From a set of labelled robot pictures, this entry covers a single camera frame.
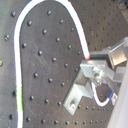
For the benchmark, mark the metal cable clip bracket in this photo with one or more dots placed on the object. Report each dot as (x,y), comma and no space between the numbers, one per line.
(90,76)

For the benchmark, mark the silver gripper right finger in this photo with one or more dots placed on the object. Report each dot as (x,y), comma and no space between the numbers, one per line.
(114,55)

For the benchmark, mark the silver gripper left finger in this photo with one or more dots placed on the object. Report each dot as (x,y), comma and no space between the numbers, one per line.
(105,75)

